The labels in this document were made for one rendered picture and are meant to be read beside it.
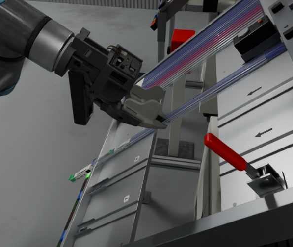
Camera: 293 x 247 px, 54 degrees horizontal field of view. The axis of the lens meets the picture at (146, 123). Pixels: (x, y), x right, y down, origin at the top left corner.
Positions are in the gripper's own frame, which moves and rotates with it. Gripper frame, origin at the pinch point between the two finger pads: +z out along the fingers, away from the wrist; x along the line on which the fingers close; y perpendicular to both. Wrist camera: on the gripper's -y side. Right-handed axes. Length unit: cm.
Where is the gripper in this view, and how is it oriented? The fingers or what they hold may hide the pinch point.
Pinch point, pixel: (158, 123)
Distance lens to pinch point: 53.0
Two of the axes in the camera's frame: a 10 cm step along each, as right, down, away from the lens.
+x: 1.7, -6.4, 7.5
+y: 5.2, -5.9, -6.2
